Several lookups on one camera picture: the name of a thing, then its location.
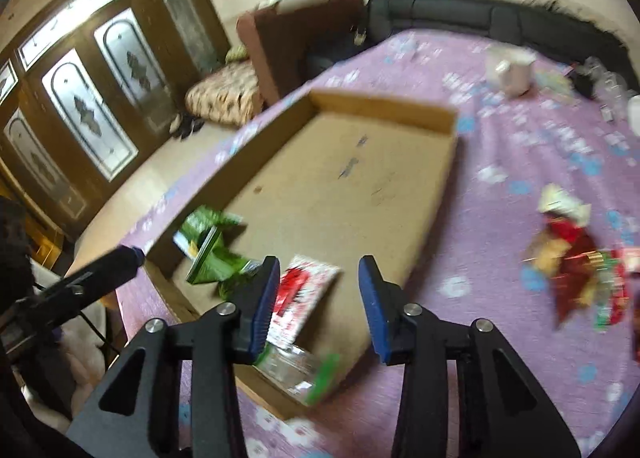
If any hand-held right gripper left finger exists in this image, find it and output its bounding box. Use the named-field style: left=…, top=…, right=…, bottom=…
left=66, top=255, right=282, bottom=458

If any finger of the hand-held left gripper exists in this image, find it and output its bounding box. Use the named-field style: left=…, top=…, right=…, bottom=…
left=35, top=245, right=147, bottom=311

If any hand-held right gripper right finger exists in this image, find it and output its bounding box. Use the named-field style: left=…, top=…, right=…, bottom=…
left=358, top=255, right=583, bottom=458

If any shallow cardboard box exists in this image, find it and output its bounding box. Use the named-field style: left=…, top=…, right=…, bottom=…
left=145, top=89, right=460, bottom=421

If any red and white snack packet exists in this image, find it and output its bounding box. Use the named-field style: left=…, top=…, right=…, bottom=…
left=267, top=254, right=342, bottom=346

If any clear and green snack packet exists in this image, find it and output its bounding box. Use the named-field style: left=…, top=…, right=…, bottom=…
left=252, top=342, right=342, bottom=408

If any pair of dark shoes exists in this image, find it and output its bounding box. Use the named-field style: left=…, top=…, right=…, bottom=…
left=169, top=114, right=206, bottom=139

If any wooden glazed door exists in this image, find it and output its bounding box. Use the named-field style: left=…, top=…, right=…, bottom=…
left=0, top=0, right=233, bottom=241

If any purple floral tablecloth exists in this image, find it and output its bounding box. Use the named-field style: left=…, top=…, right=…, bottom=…
left=117, top=30, right=640, bottom=458

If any red and gold snack packet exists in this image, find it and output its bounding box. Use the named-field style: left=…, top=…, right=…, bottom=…
left=522, top=183, right=601, bottom=329

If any floral seat cushion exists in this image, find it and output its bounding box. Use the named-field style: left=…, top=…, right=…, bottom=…
left=185, top=60, right=264, bottom=127

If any red and green snack packet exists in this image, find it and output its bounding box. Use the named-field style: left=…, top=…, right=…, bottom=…
left=594, top=248, right=633, bottom=329

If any brown armchair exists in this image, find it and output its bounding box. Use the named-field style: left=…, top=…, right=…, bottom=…
left=236, top=0, right=368, bottom=108

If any white mug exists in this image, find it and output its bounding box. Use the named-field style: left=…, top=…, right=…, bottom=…
left=487, top=46, right=539, bottom=97

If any colourful flat packet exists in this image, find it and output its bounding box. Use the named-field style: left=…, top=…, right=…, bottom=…
left=534, top=62, right=576, bottom=99

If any small black item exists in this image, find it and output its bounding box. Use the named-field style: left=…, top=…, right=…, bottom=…
left=570, top=70, right=599, bottom=98

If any black leather sofa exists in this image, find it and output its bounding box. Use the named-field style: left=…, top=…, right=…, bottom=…
left=367, top=0, right=628, bottom=69

